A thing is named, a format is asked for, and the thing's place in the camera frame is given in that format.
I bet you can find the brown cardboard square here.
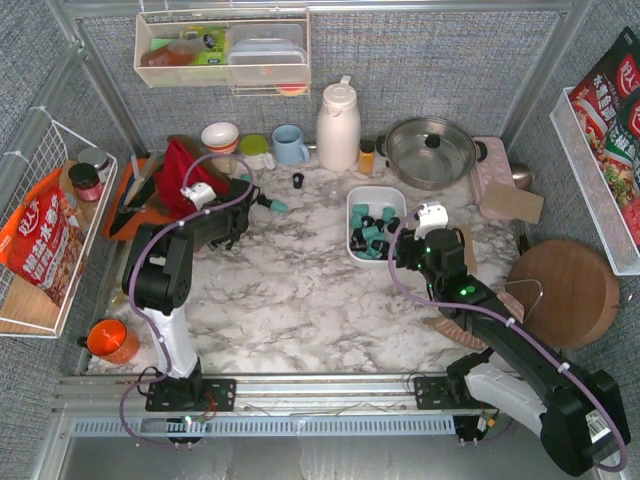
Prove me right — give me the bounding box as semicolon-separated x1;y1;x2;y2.
458;225;478;274

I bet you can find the black coffee capsule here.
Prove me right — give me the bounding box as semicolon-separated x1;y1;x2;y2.
387;217;400;233
292;172;304;190
371;240;390;255
362;216;375;228
257;197;272;208
351;229;364;242
349;242;367;252

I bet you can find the striped pink knit cloth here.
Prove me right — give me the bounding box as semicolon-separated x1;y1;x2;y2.
423;290;525;351

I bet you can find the white rectangular storage basket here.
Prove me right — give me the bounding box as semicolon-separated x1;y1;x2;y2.
346;185;407;269

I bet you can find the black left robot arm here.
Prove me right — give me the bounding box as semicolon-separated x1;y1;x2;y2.
122;179;258;379

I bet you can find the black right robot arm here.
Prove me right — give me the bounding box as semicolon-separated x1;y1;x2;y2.
388;228;631;476

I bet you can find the red cloth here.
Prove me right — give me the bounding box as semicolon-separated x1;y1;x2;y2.
154;135;230;219

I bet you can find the green lid glass jar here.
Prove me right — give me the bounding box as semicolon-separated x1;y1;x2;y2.
239;134;275;170

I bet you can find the orange tray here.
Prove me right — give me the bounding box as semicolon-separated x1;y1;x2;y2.
102;154;172;241

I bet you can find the brown cardboard on tray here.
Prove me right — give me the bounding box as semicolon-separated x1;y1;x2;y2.
480;181;544;224

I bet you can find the white bowl with stripes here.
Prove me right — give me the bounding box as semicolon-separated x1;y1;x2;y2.
200;122;239;153

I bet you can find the light blue mug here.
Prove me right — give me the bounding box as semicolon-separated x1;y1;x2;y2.
272;125;310;165

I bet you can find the steel pot with lid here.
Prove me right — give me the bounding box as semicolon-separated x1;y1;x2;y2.
375;117;488;191

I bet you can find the pink egg tray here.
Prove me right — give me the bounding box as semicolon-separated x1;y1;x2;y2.
469;136;515;221

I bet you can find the clear plastic cup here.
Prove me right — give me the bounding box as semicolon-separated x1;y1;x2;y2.
326;183;343;203

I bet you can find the orange spice bottle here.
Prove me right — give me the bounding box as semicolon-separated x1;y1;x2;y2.
358;139;376;175

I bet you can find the round wooden board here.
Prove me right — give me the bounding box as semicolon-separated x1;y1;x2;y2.
506;240;620;350

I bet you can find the white thermos jug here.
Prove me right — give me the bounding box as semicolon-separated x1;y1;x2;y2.
316;75;361;171

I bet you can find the silver lid jar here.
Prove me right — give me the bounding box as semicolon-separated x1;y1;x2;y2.
78;147;110;176

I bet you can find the red lid jar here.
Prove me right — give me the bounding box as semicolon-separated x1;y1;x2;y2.
68;163;103;202

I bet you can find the orange ball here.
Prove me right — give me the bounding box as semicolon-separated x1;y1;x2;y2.
86;319;139;365

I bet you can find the clear plastic food container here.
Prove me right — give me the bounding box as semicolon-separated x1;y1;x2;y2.
227;23;307;85

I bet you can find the white right wall basket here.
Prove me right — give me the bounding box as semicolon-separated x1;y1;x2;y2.
549;87;639;277

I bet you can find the white wall-mounted basket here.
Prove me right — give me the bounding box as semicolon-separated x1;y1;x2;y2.
134;8;311;95

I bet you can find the white wire side basket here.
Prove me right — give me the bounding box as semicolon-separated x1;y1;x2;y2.
1;107;118;338

